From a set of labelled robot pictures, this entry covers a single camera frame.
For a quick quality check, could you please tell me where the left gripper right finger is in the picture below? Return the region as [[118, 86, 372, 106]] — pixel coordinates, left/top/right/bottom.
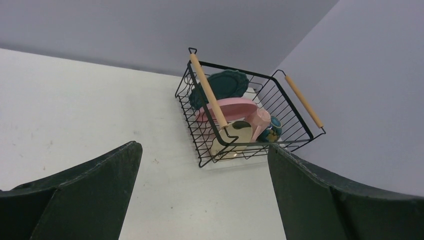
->
[[267, 144, 424, 240]]

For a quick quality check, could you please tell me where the teal scalloped plate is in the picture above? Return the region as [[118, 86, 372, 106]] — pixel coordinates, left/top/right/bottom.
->
[[188, 70, 249, 110]]

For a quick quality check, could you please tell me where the black wire dish rack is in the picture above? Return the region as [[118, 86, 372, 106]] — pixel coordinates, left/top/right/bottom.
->
[[174, 47, 325, 167]]

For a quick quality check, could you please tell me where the pink plate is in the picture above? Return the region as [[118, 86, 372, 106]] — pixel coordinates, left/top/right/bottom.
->
[[194, 97, 258, 123]]

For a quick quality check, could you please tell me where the pink mug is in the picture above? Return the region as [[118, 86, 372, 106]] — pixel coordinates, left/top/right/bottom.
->
[[245, 108, 271, 143]]

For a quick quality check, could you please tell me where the cream plate with black accent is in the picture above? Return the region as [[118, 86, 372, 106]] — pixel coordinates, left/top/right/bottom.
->
[[209, 120, 253, 161]]

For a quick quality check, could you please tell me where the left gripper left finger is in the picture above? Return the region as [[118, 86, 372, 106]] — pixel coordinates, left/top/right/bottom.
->
[[0, 141, 143, 240]]

